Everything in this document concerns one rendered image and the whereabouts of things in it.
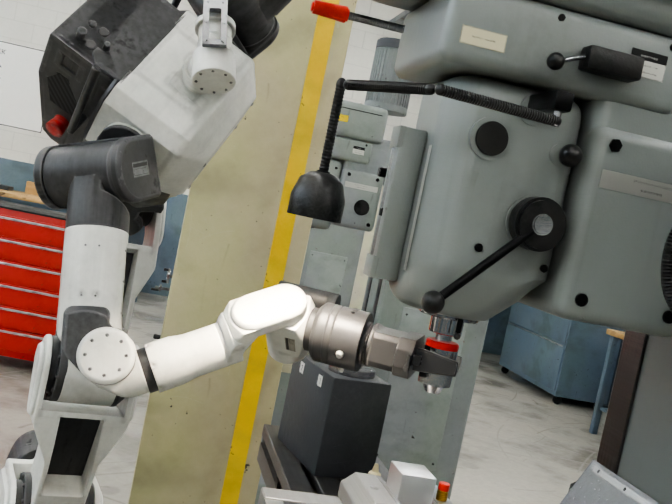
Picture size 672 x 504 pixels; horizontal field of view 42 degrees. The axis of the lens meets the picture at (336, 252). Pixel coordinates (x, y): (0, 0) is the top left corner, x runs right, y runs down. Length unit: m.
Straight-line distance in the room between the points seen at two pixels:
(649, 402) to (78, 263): 0.89
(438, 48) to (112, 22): 0.56
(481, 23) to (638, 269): 0.38
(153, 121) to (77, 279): 0.28
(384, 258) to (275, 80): 1.79
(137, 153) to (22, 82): 9.02
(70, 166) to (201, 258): 1.62
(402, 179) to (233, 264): 1.77
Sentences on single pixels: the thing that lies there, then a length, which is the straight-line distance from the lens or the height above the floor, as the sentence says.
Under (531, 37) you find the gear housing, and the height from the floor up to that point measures 1.68.
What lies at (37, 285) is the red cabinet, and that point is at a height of 0.56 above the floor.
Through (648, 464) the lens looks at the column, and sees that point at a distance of 1.45.
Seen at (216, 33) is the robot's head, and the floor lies 1.64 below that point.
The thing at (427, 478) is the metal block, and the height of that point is 1.08.
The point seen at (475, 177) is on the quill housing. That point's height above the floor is 1.50.
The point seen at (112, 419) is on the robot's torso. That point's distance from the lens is 1.79.
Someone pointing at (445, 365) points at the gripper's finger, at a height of 1.24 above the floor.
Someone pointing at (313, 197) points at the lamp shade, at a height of 1.43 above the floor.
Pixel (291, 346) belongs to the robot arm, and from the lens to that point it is 1.27.
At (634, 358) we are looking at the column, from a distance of 1.50.
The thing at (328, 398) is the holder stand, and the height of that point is 1.08.
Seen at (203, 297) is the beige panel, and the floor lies 1.04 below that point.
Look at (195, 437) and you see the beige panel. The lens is 3.02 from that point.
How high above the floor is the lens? 1.43
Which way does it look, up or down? 3 degrees down
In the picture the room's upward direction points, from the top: 12 degrees clockwise
